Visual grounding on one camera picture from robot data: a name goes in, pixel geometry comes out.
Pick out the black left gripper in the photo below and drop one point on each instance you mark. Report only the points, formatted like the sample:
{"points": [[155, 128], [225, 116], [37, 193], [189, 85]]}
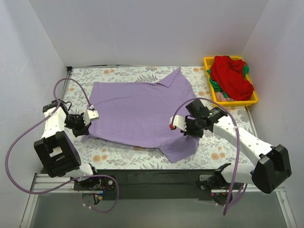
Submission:
{"points": [[82, 128]]}

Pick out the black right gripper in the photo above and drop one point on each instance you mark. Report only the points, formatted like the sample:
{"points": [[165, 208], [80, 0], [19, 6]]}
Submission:
{"points": [[190, 130]]}

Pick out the purple t shirt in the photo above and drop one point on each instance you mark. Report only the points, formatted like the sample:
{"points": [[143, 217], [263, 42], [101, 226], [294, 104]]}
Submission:
{"points": [[138, 114]]}

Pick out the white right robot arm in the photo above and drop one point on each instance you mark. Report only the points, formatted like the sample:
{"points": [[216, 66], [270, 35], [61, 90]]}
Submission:
{"points": [[270, 164]]}

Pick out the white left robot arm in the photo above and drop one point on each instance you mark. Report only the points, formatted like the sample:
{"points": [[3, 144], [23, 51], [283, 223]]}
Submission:
{"points": [[56, 151]]}

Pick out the pink t shirt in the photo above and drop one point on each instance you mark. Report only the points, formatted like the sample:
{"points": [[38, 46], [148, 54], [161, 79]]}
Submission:
{"points": [[220, 97]]}

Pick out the floral patterned table mat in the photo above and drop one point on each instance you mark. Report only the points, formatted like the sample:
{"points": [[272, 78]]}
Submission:
{"points": [[212, 152]]}

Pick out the red t shirt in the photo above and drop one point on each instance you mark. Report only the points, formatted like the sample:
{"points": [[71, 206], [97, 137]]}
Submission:
{"points": [[229, 75]]}

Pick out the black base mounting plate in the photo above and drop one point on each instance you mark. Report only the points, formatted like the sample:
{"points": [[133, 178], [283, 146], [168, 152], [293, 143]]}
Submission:
{"points": [[165, 184]]}

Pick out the green t shirt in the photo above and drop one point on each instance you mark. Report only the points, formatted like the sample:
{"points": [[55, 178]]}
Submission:
{"points": [[217, 87]]}

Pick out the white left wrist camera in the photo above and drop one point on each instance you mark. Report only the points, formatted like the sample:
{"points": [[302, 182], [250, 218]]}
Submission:
{"points": [[91, 114]]}

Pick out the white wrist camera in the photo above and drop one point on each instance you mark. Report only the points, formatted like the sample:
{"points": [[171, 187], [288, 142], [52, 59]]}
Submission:
{"points": [[91, 114], [177, 121]]}

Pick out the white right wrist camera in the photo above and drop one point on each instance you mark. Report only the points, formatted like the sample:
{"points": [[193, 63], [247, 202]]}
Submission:
{"points": [[177, 121]]}

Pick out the aluminium frame rail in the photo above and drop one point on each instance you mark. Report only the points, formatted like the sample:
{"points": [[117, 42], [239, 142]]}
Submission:
{"points": [[59, 206]]}

